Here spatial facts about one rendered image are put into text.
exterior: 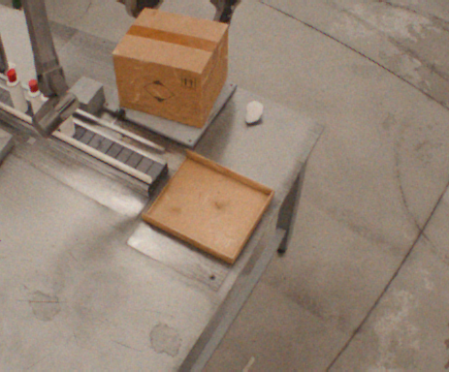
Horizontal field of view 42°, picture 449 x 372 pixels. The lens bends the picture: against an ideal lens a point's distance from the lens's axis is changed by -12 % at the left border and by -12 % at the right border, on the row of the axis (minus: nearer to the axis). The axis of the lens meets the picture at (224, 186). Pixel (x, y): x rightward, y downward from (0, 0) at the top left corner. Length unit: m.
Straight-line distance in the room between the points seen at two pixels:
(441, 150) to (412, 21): 1.05
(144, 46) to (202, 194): 0.49
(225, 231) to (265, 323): 0.85
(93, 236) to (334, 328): 1.20
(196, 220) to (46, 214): 0.48
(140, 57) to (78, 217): 0.52
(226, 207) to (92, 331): 0.57
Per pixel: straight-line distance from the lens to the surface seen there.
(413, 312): 2.80
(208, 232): 1.89
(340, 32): 3.73
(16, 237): 1.98
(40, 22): 1.57
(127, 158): 1.99
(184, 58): 1.91
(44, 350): 1.81
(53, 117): 1.55
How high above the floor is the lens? 2.49
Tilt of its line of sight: 57 degrees down
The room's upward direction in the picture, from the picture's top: 1 degrees clockwise
